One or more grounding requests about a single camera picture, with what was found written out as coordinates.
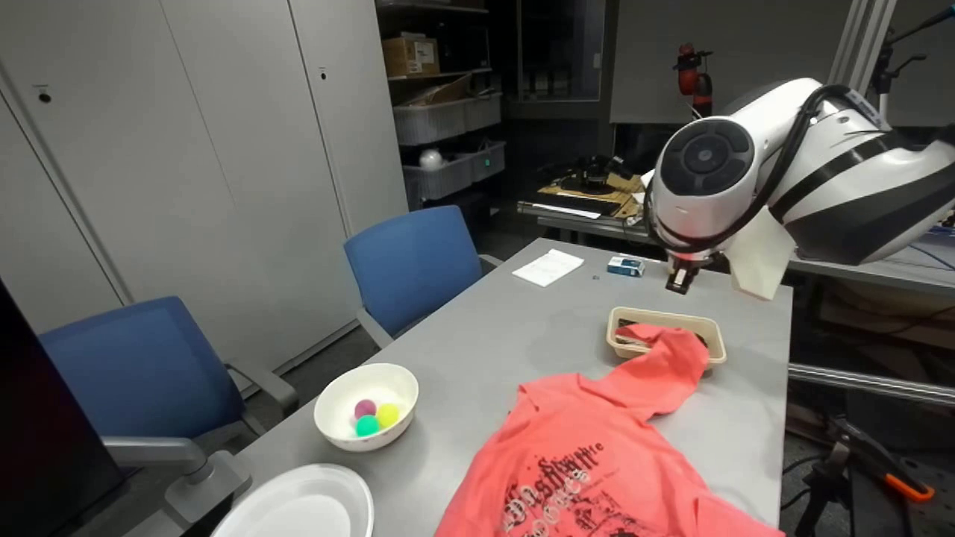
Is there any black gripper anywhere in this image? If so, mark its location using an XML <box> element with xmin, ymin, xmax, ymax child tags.
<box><xmin>662</xmin><ymin>249</ymin><xmax>701</xmax><ymax>297</ymax></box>

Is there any coral red sweatshirt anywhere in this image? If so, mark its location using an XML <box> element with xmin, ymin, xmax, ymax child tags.
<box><xmin>434</xmin><ymin>322</ymin><xmax>787</xmax><ymax>537</ymax></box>

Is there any small blue box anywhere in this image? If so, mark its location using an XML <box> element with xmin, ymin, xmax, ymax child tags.
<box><xmin>607</xmin><ymin>252</ymin><xmax>647</xmax><ymax>281</ymax></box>

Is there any beige cutlery tray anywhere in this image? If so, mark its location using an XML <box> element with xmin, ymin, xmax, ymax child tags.
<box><xmin>604</xmin><ymin>303</ymin><xmax>732</xmax><ymax>370</ymax></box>

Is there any cluttered workbench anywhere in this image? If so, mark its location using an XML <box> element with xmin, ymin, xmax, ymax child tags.
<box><xmin>513</xmin><ymin>151</ymin><xmax>955</xmax><ymax>294</ymax></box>

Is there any white paper sheet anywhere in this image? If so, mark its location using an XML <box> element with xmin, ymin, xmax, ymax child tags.
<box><xmin>510</xmin><ymin>248</ymin><xmax>587</xmax><ymax>290</ymax></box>

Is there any red figure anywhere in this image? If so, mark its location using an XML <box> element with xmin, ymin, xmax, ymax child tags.
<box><xmin>673</xmin><ymin>42</ymin><xmax>716</xmax><ymax>120</ymax></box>

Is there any brown cardboard box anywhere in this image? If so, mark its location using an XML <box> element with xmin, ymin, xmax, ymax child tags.
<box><xmin>816</xmin><ymin>287</ymin><xmax>955</xmax><ymax>352</ymax></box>

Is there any dark glass-door cabinet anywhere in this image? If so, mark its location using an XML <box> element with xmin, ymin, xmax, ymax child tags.
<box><xmin>507</xmin><ymin>0</ymin><xmax>616</xmax><ymax>124</ymax></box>

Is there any grey storage bin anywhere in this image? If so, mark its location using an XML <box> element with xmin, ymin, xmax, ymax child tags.
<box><xmin>401</xmin><ymin>136</ymin><xmax>507</xmax><ymax>206</ymax></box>
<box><xmin>392</xmin><ymin>88</ymin><xmax>505</xmax><ymax>148</ymax></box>

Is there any black tripod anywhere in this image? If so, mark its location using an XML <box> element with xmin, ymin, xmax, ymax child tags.
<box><xmin>793</xmin><ymin>436</ymin><xmax>859</xmax><ymax>537</ymax></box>

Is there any blue office chair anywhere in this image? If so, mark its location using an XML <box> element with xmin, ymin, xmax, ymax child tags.
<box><xmin>40</xmin><ymin>293</ymin><xmax>302</xmax><ymax>475</ymax></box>
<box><xmin>341</xmin><ymin>203</ymin><xmax>507</xmax><ymax>348</ymax></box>

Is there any dark storage shelf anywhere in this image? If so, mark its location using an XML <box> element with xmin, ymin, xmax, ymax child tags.
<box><xmin>373</xmin><ymin>0</ymin><xmax>513</xmax><ymax>217</ymax></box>

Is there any orange clamp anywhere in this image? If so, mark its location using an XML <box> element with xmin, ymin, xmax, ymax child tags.
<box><xmin>880</xmin><ymin>467</ymin><xmax>941</xmax><ymax>507</ymax></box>

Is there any yellow ball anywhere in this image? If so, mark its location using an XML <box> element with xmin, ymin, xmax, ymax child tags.
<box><xmin>373</xmin><ymin>399</ymin><xmax>407</xmax><ymax>431</ymax></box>

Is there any white bowl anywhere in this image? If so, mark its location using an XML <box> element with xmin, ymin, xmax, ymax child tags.
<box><xmin>311</xmin><ymin>361</ymin><xmax>423</xmax><ymax>457</ymax></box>

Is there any white plate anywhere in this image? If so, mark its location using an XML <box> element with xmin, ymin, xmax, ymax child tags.
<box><xmin>208</xmin><ymin>461</ymin><xmax>379</xmax><ymax>537</ymax></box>

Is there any light grey cabinet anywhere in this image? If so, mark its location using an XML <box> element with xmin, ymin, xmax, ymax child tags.
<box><xmin>0</xmin><ymin>0</ymin><xmax>413</xmax><ymax>367</ymax></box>

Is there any black computer monitor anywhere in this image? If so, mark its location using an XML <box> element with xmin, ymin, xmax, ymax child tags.
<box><xmin>0</xmin><ymin>278</ymin><xmax>129</xmax><ymax>537</ymax></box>

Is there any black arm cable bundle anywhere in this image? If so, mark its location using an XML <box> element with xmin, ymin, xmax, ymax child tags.
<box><xmin>643</xmin><ymin>84</ymin><xmax>890</xmax><ymax>252</ymax></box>

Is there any aluminium rail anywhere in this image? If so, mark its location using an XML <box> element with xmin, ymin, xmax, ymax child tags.
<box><xmin>787</xmin><ymin>361</ymin><xmax>955</xmax><ymax>408</ymax></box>

